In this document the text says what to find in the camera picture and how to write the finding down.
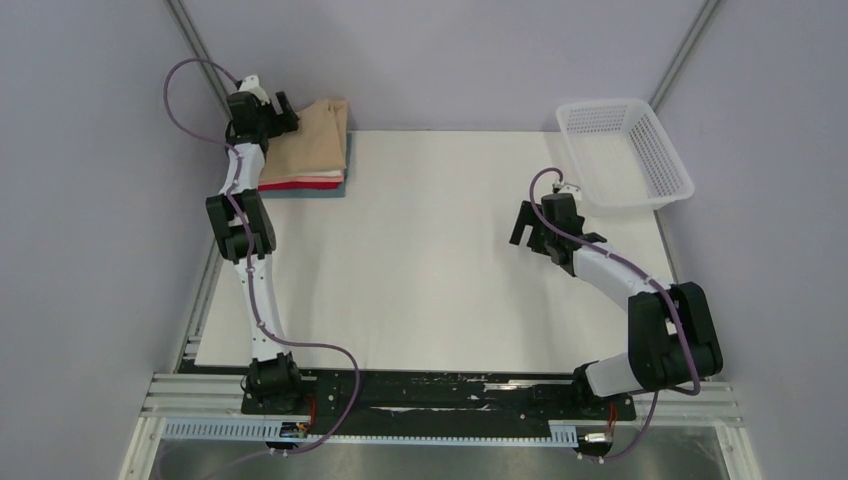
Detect white plastic laundry basket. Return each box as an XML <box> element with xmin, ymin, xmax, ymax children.
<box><xmin>555</xmin><ymin>98</ymin><xmax>695</xmax><ymax>215</ymax></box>

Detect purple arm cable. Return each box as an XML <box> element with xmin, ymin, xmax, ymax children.
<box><xmin>527</xmin><ymin>166</ymin><xmax>704</xmax><ymax>464</ymax></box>
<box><xmin>162</xmin><ymin>58</ymin><xmax>363</xmax><ymax>458</ymax></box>

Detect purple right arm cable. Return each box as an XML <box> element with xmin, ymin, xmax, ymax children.
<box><xmin>527</xmin><ymin>166</ymin><xmax>704</xmax><ymax>464</ymax></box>

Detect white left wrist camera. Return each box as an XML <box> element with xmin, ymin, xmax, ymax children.
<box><xmin>238</xmin><ymin>75</ymin><xmax>270</xmax><ymax>105</ymax></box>

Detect slotted white cable duct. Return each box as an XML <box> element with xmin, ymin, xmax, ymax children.
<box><xmin>161</xmin><ymin>418</ymin><xmax>579</xmax><ymax>448</ymax></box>

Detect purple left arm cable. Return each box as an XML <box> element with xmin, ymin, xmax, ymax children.
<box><xmin>162</xmin><ymin>58</ymin><xmax>363</xmax><ymax>458</ymax></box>

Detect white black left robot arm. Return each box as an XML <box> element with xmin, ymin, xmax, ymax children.
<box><xmin>205</xmin><ymin>90</ymin><xmax>306</xmax><ymax>414</ymax></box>

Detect red folded t shirt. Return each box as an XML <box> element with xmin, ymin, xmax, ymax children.
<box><xmin>259</xmin><ymin>181</ymin><xmax>344</xmax><ymax>191</ymax></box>

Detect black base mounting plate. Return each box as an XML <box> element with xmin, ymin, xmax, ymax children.
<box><xmin>294</xmin><ymin>368</ymin><xmax>637</xmax><ymax>435</ymax></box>

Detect aluminium frame rail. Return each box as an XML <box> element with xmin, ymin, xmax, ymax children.
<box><xmin>119</xmin><ymin>374</ymin><xmax>762</xmax><ymax>479</ymax></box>

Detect peach folded t shirt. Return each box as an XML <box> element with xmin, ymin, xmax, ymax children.
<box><xmin>260</xmin><ymin>175</ymin><xmax>344</xmax><ymax>187</ymax></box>

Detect left corner metal post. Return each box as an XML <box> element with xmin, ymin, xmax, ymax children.
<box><xmin>163</xmin><ymin>0</ymin><xmax>231</xmax><ymax>121</ymax></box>

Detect corner metal post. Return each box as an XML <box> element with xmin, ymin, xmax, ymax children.
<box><xmin>648</xmin><ymin>0</ymin><xmax>724</xmax><ymax>112</ymax></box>
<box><xmin>163</xmin><ymin>0</ymin><xmax>231</xmax><ymax>121</ymax></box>

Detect right corner metal post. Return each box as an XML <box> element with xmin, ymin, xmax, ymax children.
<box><xmin>648</xmin><ymin>0</ymin><xmax>724</xmax><ymax>112</ymax></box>

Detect beige t shirt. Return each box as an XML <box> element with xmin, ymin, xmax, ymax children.
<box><xmin>260</xmin><ymin>99</ymin><xmax>349</xmax><ymax>177</ymax></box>

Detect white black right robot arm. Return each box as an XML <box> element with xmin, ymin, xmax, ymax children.
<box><xmin>509</xmin><ymin>193</ymin><xmax>724</xmax><ymax>418</ymax></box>

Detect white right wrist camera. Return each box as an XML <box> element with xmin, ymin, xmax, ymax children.
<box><xmin>552</xmin><ymin>182</ymin><xmax>582</xmax><ymax>201</ymax></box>

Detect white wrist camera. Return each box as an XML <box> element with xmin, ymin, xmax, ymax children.
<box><xmin>238</xmin><ymin>75</ymin><xmax>270</xmax><ymax>105</ymax></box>
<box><xmin>552</xmin><ymin>182</ymin><xmax>582</xmax><ymax>201</ymax></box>

